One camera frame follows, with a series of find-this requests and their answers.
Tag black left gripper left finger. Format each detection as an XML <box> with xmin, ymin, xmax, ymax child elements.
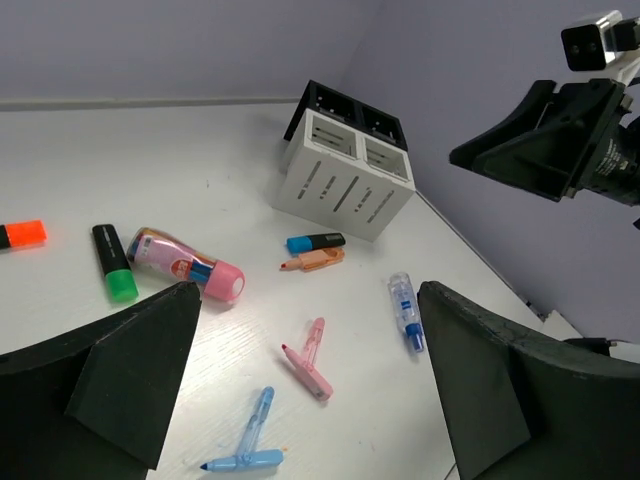
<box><xmin>1</xmin><ymin>282</ymin><xmax>201</xmax><ymax>479</ymax></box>

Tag orange folding marker pen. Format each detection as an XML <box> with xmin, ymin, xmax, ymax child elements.
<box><xmin>280</xmin><ymin>247</ymin><xmax>345</xmax><ymax>272</ymax></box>

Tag pink folding marker pen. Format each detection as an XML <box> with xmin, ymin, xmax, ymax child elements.
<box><xmin>281</xmin><ymin>317</ymin><xmax>334</xmax><ymax>402</ymax></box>

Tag white slotted organizer box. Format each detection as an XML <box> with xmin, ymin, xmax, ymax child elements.
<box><xmin>274</xmin><ymin>109</ymin><xmax>415</xmax><ymax>242</ymax></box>

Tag orange highlighter black body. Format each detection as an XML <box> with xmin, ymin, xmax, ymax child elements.
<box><xmin>0</xmin><ymin>220</ymin><xmax>47</xmax><ymax>250</ymax></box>

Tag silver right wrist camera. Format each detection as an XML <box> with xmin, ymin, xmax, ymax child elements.
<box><xmin>561</xmin><ymin>10</ymin><xmax>639</xmax><ymax>72</ymax></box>

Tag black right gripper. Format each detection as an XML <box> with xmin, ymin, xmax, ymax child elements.
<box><xmin>449</xmin><ymin>78</ymin><xmax>639</xmax><ymax>205</ymax></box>

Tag black slotted organizer box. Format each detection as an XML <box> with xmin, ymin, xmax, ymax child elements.
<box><xmin>283</xmin><ymin>80</ymin><xmax>409</xmax><ymax>152</ymax></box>

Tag blue highlighter black body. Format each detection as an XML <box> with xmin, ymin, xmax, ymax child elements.
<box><xmin>286</xmin><ymin>232</ymin><xmax>346</xmax><ymax>255</ymax></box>

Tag blue folding marker pen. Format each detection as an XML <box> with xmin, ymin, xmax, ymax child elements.
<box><xmin>200</xmin><ymin>386</ymin><xmax>284</xmax><ymax>473</ymax></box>

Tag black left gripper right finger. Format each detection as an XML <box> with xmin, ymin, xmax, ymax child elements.
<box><xmin>418</xmin><ymin>281</ymin><xmax>639</xmax><ymax>479</ymax></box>

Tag green highlighter black body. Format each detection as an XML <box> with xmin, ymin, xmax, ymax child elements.
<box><xmin>92</xmin><ymin>224</ymin><xmax>139</xmax><ymax>303</ymax></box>

